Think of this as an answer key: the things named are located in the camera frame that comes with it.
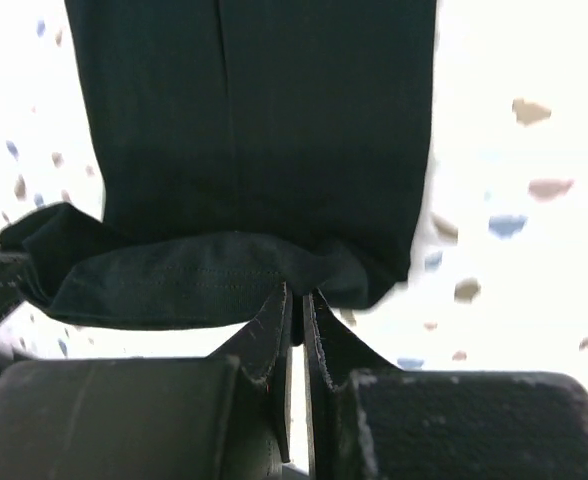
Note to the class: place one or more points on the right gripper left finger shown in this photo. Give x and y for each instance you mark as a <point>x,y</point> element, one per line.
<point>224,416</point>

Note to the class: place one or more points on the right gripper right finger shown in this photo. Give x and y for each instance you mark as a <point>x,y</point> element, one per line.
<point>368,419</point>

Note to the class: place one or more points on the black t shirt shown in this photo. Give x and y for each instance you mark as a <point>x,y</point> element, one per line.
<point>243,145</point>

